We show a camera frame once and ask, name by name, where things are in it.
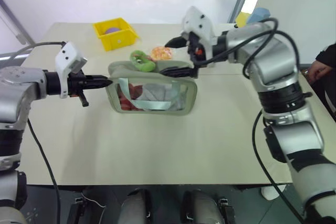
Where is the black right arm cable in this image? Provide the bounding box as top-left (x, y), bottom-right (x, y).
top-left (251, 109), bottom-right (307, 224)

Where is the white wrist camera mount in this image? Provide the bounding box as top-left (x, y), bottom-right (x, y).
top-left (54, 41), bottom-right (88, 99)
top-left (181, 5), bottom-right (219, 62)

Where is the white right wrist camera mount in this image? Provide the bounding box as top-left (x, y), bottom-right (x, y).
top-left (181, 5), bottom-right (219, 62)

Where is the purple ball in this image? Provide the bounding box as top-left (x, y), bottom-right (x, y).
top-left (104, 26), bottom-right (122, 35)

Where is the green pouch with clear window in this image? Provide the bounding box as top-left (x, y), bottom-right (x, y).
top-left (104, 60), bottom-right (198, 116)

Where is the blue block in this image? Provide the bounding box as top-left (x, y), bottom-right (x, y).
top-left (246, 7), bottom-right (271, 25)

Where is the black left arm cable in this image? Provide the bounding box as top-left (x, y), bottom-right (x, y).
top-left (27, 118), bottom-right (62, 224)

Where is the grey metal frame post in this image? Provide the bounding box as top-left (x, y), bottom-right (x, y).
top-left (0, 0), bottom-right (36, 47)

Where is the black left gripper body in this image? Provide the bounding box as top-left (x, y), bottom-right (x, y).
top-left (67, 70), bottom-right (90, 108)

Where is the grey white cloth inside pouch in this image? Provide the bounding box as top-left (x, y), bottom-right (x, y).
top-left (132, 82), bottom-right (186, 111)

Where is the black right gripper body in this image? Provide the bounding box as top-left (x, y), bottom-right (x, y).
top-left (187, 32), bottom-right (205, 79)

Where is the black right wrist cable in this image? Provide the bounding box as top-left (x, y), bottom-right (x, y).
top-left (193, 17), bottom-right (300, 80)

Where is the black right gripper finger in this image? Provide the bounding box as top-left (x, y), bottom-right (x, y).
top-left (164, 36), bottom-right (190, 50)
top-left (159, 66), bottom-right (197, 78)

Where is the red packet inside pouch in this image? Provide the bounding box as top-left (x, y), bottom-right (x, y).
top-left (117, 83), bottom-right (144, 111)

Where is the grey left wrist cable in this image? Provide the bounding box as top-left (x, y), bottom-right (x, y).
top-left (0, 41), bottom-right (67, 61)

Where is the yellow plastic bin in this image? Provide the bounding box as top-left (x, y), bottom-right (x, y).
top-left (92, 17), bottom-right (139, 52)

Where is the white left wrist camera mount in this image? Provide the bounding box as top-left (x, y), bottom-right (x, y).
top-left (54, 41), bottom-right (88, 99)

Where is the orange snack packet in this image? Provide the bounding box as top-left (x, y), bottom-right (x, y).
top-left (150, 46), bottom-right (174, 61)

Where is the white shoe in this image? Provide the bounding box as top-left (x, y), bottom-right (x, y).
top-left (260, 184), bottom-right (287, 201)

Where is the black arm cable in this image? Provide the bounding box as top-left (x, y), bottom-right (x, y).
top-left (27, 118), bottom-right (62, 224)
top-left (251, 109), bottom-right (307, 224)

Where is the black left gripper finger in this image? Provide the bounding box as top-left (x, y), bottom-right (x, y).
top-left (86, 81), bottom-right (114, 90)
top-left (85, 74), bottom-right (114, 83)

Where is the bystander bare hand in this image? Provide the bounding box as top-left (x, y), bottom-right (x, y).
top-left (307, 59), bottom-right (332, 83)

